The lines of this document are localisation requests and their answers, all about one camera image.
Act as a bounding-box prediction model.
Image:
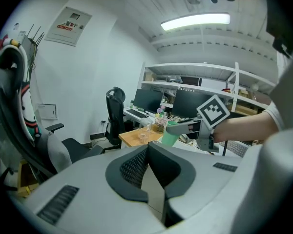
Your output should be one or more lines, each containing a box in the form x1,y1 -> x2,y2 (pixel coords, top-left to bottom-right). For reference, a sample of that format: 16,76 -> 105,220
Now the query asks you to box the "flower bouquet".
155,107 -> 170,133

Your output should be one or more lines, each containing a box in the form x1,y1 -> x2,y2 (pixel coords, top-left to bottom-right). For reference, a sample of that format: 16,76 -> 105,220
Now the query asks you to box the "black office chair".
105,86 -> 126,151
45,122 -> 105,164

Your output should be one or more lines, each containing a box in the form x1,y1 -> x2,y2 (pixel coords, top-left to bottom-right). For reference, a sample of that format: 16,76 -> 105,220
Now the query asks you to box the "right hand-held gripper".
166,94 -> 232,154

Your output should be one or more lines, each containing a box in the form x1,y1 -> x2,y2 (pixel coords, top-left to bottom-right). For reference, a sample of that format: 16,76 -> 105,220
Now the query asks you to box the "white keyboard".
225,140 -> 250,158

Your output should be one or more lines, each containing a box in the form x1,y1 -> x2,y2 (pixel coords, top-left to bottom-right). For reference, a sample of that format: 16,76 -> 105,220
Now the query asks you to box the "black keyboard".
126,108 -> 150,119

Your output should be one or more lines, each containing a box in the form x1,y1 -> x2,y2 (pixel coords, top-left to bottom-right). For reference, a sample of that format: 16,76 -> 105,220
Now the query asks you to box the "white shelving unit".
138,61 -> 278,117

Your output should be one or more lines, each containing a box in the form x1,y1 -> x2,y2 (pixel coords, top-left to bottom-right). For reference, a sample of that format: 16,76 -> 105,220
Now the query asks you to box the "grey office chair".
0,44 -> 73,180

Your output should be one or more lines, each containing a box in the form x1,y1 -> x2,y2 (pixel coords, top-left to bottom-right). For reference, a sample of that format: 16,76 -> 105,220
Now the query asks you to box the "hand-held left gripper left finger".
21,144 -> 166,234

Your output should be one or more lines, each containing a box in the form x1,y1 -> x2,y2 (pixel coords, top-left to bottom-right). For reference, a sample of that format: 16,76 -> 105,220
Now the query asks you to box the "black monitor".
172,90 -> 212,120
133,88 -> 164,115

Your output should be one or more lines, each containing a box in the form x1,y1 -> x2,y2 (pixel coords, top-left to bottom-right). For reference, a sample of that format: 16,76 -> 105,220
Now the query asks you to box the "green cup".
162,120 -> 184,148

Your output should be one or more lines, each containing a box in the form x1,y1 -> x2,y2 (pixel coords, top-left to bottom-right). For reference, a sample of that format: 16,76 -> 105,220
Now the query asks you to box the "person's right forearm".
213,110 -> 280,143

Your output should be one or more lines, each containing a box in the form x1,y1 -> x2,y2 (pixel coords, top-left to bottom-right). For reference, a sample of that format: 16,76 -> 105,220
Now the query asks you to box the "yellow cardboard box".
16,159 -> 40,197

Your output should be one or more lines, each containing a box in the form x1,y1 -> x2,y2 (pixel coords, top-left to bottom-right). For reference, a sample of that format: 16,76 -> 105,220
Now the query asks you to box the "clear glass cup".
138,126 -> 150,144

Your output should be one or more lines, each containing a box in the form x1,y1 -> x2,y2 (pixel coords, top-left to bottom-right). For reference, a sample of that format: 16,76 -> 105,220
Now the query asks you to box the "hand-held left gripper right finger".
148,141 -> 245,230

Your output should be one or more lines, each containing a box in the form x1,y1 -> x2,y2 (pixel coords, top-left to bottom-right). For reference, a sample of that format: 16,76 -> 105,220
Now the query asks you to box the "wooden desk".
118,127 -> 165,149

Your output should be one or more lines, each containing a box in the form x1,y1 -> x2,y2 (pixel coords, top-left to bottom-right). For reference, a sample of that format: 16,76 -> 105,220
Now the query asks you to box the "clear glass jar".
142,117 -> 153,132

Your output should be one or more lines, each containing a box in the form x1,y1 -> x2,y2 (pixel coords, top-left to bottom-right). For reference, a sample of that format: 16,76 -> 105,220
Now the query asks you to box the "black chest harness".
265,0 -> 293,59

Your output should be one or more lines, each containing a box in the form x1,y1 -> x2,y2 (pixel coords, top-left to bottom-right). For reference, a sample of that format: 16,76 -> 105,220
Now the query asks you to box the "small white wall panel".
36,103 -> 58,120

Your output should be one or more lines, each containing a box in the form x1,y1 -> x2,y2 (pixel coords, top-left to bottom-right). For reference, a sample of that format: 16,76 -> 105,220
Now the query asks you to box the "white desk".
123,107 -> 157,129

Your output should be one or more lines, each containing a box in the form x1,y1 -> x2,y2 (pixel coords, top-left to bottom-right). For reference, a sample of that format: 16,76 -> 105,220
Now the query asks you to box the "long ceiling light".
160,12 -> 231,31

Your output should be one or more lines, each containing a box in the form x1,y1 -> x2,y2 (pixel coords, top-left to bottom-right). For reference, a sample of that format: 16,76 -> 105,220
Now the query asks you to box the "white cartoon print cloth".
0,37 -> 42,146

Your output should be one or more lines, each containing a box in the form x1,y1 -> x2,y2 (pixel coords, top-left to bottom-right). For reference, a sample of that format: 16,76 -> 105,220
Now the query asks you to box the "person's grey shirt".
234,42 -> 293,229

